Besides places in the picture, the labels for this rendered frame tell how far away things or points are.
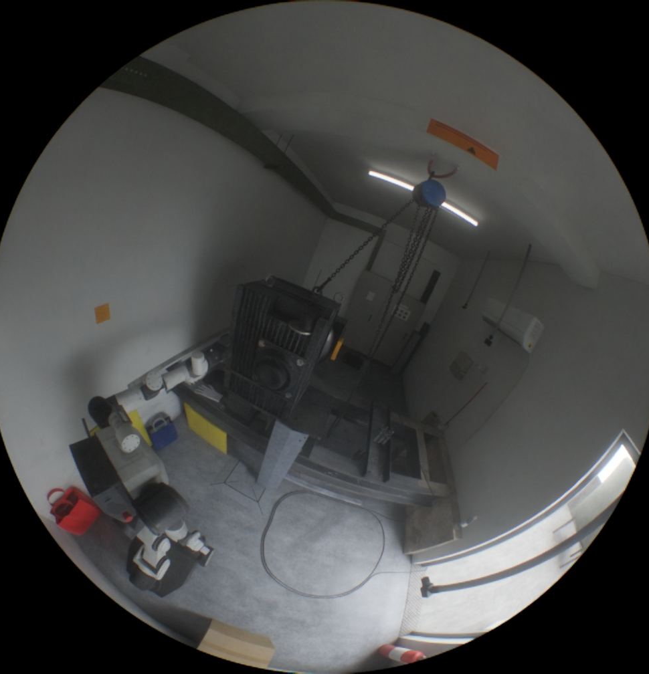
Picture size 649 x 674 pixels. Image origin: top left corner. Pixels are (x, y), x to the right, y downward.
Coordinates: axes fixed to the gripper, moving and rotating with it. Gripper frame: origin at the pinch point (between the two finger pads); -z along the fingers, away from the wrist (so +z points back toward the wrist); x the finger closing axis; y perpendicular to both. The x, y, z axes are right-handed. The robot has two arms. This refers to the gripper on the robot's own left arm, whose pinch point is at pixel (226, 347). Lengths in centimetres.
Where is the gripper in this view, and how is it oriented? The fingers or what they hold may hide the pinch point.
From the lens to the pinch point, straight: 116.8
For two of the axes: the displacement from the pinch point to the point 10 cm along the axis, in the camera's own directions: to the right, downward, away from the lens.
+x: -9.1, -4.1, 0.9
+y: -3.4, 8.4, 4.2
